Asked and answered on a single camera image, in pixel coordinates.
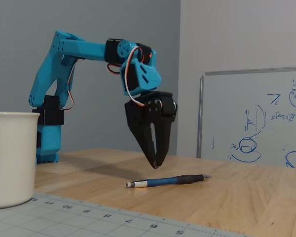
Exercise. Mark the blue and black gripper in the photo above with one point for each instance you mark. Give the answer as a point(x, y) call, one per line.
point(140, 116)

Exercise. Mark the blue pen with black grip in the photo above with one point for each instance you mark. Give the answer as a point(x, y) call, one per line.
point(167, 181)

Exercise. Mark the whiteboard with blue drawings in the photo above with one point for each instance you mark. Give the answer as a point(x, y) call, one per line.
point(256, 111)

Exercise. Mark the cream ceramic mug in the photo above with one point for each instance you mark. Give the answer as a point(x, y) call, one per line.
point(12, 158)

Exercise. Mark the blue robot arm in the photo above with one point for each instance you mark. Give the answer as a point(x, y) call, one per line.
point(87, 48)

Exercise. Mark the grey cutting mat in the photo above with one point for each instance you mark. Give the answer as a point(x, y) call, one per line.
point(64, 219)

